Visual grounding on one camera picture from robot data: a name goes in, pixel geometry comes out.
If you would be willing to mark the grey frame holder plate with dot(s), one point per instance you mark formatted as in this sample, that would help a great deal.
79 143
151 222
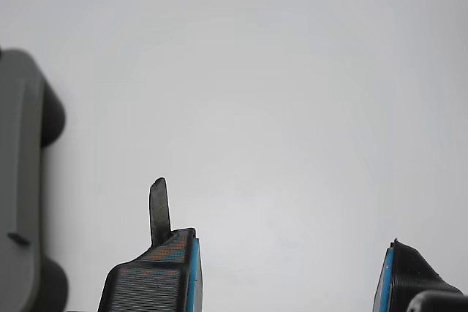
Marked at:
18 180

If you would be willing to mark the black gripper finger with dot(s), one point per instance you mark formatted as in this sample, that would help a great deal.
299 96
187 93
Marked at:
153 286
406 272

